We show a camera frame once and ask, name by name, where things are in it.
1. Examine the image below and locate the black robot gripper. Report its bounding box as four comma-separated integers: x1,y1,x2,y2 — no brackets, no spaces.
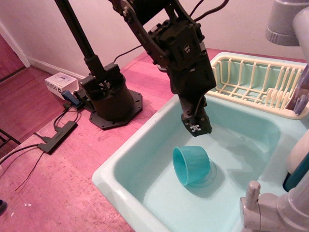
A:
148,20,216,137

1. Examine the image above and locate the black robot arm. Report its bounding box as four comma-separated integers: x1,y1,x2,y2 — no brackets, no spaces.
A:
56,0,216,137

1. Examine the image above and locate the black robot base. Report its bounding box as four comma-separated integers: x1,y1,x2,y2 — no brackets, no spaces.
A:
80,62,142,130

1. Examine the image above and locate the teal plastic cup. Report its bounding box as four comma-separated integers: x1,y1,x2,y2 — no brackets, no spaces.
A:
172,146,211,187

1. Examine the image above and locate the light teal toy sink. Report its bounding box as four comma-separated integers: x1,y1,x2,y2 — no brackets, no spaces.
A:
92,52,309,232

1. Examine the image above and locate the cream dish drying rack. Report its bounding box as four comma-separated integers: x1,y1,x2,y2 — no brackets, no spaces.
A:
207,52,309,120

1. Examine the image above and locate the lavender utensil in rack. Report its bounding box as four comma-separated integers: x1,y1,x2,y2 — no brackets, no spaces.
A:
293,65,309,116

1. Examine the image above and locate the white and teal bottle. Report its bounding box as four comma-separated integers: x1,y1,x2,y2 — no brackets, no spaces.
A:
283,131,309,192

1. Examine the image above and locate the grey toy faucet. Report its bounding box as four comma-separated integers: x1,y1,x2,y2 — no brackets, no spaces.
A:
240,0,309,232

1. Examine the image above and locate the black usb hub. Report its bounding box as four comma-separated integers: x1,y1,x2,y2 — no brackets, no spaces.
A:
38,121,78,155

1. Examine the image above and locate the white cardboard box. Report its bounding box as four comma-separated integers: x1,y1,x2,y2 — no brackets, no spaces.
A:
45,72,79,99

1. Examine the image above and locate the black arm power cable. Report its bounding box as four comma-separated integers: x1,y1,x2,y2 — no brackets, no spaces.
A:
113,44,143,64

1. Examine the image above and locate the blue clamp handle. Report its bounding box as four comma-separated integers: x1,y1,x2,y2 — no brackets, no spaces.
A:
61,90,82,107

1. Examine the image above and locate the thin black wire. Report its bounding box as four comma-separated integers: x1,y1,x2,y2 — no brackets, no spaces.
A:
14,152,45,192

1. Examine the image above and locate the black chair frame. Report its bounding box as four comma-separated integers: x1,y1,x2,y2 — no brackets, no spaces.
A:
0,129,21,148

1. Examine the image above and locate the grey cable on table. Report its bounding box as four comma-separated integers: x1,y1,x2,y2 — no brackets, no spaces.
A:
0,144,41,165

